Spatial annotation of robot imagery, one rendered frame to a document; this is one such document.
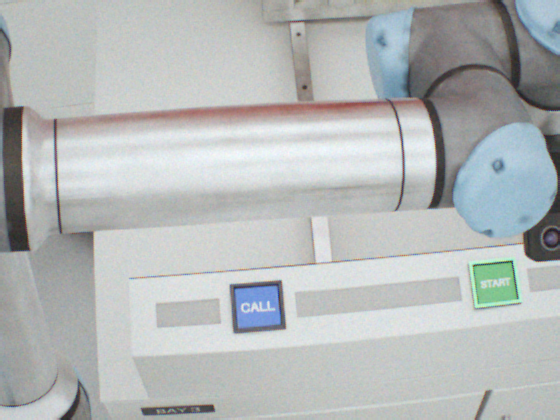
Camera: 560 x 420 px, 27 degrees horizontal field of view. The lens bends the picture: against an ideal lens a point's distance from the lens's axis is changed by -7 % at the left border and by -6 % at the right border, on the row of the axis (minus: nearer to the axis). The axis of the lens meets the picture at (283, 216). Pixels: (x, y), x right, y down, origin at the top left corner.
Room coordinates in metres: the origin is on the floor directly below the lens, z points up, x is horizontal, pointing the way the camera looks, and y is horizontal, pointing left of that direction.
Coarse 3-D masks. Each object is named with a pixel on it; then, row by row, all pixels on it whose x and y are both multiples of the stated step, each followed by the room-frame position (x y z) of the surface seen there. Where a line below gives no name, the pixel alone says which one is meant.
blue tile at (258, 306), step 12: (252, 288) 0.55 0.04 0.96; (264, 288) 0.55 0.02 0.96; (276, 288) 0.55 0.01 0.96; (240, 300) 0.53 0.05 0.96; (252, 300) 0.53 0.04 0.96; (264, 300) 0.53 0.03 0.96; (276, 300) 0.53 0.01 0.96; (240, 312) 0.52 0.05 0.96; (252, 312) 0.52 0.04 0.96; (264, 312) 0.52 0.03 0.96; (276, 312) 0.52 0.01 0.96; (240, 324) 0.51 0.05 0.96; (252, 324) 0.51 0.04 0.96; (264, 324) 0.50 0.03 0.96; (276, 324) 0.50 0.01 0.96
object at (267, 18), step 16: (304, 0) 1.00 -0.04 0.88; (320, 0) 1.00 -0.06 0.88; (368, 0) 1.00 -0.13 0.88; (384, 0) 1.00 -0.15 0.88; (400, 0) 0.99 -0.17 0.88; (416, 0) 0.99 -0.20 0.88; (432, 0) 0.99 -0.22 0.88; (448, 0) 0.99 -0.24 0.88; (464, 0) 0.99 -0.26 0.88; (480, 0) 0.99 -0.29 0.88; (272, 16) 0.98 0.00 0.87; (288, 16) 0.99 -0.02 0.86; (304, 16) 0.99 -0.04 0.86; (320, 16) 0.99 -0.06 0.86; (336, 16) 0.99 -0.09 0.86; (352, 16) 0.99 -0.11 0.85
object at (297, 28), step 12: (300, 24) 0.98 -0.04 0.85; (300, 36) 0.96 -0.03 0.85; (300, 48) 0.94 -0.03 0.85; (300, 60) 0.92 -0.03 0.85; (300, 72) 0.90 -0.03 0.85; (300, 84) 0.88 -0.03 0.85; (300, 96) 0.86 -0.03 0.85; (312, 96) 0.86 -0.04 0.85; (312, 228) 0.67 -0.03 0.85; (324, 228) 0.67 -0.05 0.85; (312, 240) 0.67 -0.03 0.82; (324, 240) 0.66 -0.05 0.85; (324, 252) 0.64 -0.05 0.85
